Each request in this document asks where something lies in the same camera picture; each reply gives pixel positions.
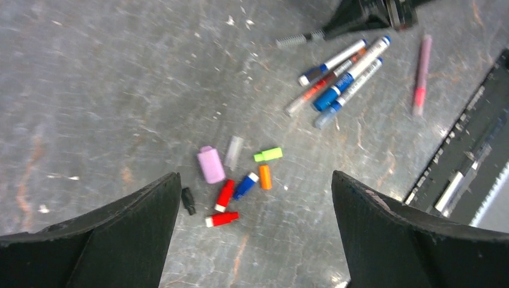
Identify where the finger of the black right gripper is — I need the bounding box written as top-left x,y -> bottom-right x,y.
385,0 -> 431,31
322,0 -> 390,39

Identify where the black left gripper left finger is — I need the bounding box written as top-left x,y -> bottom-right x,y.
1,173 -> 182,287

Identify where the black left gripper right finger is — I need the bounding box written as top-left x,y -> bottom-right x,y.
331,171 -> 508,287

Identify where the pink gel pen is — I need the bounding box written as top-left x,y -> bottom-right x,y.
412,34 -> 432,116

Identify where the black marker cap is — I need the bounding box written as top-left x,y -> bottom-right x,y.
181,187 -> 196,215

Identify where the dark blue capped marker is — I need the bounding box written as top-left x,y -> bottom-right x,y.
298,39 -> 367,87

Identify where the clear red ballpoint pen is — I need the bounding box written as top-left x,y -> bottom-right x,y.
283,48 -> 366,117

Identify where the blue capped thick marker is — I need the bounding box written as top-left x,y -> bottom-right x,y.
313,35 -> 391,112

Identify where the red marker cap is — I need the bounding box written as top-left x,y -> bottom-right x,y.
214,179 -> 235,212
205,212 -> 239,227

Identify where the clear blue ballpoint pen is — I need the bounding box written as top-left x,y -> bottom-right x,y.
313,57 -> 384,129

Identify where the purple highlighter cap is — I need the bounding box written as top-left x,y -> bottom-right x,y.
197,146 -> 226,184

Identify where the blue marker cap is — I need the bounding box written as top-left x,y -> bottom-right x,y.
233,172 -> 259,200

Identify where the orange marker cap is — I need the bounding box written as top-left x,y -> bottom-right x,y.
259,164 -> 272,190

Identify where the green marker cap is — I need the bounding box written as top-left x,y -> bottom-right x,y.
253,147 -> 283,163

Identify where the clear purple pen cap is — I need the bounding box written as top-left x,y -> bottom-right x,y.
224,136 -> 244,171

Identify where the white slotted cable duct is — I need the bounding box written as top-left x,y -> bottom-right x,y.
469,163 -> 508,227

